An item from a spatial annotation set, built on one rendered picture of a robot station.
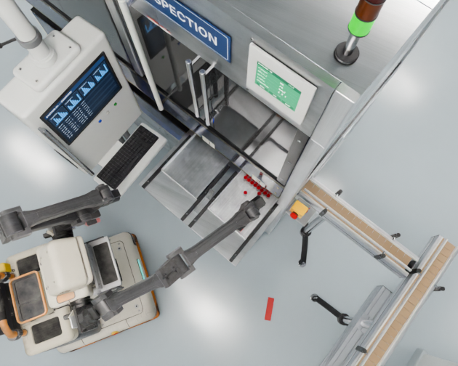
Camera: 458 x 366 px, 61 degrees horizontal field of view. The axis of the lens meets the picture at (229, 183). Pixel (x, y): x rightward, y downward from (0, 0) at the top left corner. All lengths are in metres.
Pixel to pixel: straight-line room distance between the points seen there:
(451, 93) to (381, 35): 2.77
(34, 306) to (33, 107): 1.02
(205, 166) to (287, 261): 1.14
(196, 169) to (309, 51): 1.28
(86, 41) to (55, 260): 0.91
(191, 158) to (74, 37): 0.85
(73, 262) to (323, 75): 1.21
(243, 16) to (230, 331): 2.30
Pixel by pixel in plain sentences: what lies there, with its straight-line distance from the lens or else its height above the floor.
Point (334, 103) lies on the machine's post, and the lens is 1.04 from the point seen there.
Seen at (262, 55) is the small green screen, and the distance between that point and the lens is 1.07.
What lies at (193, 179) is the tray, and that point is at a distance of 2.16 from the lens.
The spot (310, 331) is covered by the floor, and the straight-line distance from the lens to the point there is 3.01.
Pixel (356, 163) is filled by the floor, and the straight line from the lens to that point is 3.27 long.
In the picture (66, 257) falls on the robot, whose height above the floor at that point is 1.36.
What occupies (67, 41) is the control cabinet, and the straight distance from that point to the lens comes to 1.81.
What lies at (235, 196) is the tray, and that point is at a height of 0.88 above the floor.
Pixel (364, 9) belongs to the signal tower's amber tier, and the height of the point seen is 2.28.
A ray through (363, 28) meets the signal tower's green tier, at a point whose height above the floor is 2.23.
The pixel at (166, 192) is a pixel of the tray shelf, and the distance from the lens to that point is 2.16.
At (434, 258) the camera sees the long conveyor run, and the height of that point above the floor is 0.97.
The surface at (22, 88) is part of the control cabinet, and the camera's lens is 1.81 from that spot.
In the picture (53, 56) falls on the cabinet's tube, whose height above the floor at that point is 1.61.
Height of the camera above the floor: 2.94
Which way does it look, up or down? 74 degrees down
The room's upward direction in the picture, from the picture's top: straight up
